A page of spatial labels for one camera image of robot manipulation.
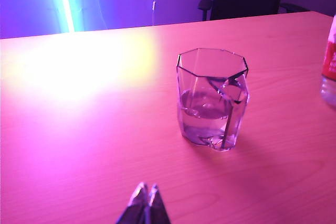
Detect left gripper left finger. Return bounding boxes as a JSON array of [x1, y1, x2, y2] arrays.
[[115, 181, 148, 224]]

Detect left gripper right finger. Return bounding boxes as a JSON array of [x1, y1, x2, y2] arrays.
[[145, 183, 172, 224]]

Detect clear faceted glass mug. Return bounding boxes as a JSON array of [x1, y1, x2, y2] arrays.
[[176, 48, 250, 153]]

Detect plastic water bottle red label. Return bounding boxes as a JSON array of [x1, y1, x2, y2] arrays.
[[319, 15, 336, 109]]

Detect vertical glowing light strip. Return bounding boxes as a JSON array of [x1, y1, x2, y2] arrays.
[[48, 0, 77, 33]]

